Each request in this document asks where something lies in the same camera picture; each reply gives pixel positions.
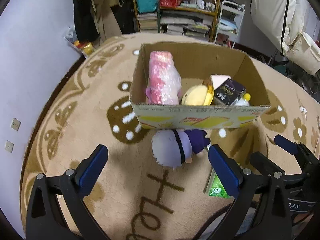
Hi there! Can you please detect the white pink soft pad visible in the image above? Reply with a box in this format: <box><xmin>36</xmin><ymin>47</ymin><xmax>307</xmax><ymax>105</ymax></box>
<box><xmin>202</xmin><ymin>74</ymin><xmax>231</xmax><ymax>90</ymax></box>

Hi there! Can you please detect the pink towel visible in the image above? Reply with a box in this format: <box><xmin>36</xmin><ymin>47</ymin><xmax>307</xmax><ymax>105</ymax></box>
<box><xmin>145</xmin><ymin>51</ymin><xmax>182</xmax><ymax>105</ymax></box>

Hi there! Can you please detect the white yellow duck plush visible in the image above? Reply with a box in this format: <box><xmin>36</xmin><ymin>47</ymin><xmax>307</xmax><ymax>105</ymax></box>
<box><xmin>235</xmin><ymin>93</ymin><xmax>251</xmax><ymax>106</ymax></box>

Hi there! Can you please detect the yellow round plush toy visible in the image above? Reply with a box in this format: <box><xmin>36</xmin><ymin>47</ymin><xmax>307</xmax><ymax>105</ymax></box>
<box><xmin>181</xmin><ymin>85</ymin><xmax>214</xmax><ymax>106</ymax></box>

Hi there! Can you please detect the lavender purple plush doll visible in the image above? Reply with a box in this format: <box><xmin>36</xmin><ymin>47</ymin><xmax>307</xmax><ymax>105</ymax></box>
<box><xmin>151</xmin><ymin>129</ymin><xmax>210</xmax><ymax>168</ymax></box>

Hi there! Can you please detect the stack of books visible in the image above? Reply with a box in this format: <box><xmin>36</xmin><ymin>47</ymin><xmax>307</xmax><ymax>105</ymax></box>
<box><xmin>137</xmin><ymin>12</ymin><xmax>158</xmax><ymax>33</ymax></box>

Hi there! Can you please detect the cream hanging garment cover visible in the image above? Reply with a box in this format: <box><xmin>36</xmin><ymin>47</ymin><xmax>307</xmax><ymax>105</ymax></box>
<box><xmin>251</xmin><ymin>0</ymin><xmax>319</xmax><ymax>75</ymax></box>

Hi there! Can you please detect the black face tissue pack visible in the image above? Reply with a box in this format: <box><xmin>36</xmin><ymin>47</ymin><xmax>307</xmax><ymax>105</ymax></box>
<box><xmin>214</xmin><ymin>78</ymin><xmax>246</xmax><ymax>106</ymax></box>

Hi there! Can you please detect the brown cardboard box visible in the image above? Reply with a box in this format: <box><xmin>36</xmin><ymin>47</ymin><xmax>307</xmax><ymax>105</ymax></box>
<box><xmin>130</xmin><ymin>42</ymin><xmax>270</xmax><ymax>129</ymax></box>

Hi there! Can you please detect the white utility cart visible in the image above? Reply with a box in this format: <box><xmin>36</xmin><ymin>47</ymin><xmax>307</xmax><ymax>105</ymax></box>
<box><xmin>214</xmin><ymin>0</ymin><xmax>245</xmax><ymax>48</ymax></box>

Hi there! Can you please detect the beige patterned carpet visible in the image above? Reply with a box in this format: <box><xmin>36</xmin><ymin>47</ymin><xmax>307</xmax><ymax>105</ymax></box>
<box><xmin>21</xmin><ymin>34</ymin><xmax>319</xmax><ymax>239</ymax></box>

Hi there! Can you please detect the green tissue pack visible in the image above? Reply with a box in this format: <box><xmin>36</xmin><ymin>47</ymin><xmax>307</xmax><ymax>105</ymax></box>
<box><xmin>204</xmin><ymin>168</ymin><xmax>230</xmax><ymax>198</ymax></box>

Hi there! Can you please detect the wooden bookshelf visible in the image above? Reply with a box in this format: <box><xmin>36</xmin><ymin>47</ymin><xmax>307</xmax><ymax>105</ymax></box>
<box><xmin>133</xmin><ymin>0</ymin><xmax>219</xmax><ymax>42</ymax></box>

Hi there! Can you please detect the white wall socket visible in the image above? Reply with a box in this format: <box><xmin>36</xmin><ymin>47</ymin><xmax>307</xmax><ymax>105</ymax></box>
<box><xmin>4</xmin><ymin>140</ymin><xmax>14</xmax><ymax>153</ymax></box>
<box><xmin>10</xmin><ymin>118</ymin><xmax>21</xmax><ymax>131</ymax></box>

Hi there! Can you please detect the plastic bag of snacks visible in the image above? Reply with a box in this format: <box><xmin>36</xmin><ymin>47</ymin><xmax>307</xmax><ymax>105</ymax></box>
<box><xmin>63</xmin><ymin>27</ymin><xmax>95</xmax><ymax>59</ymax></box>

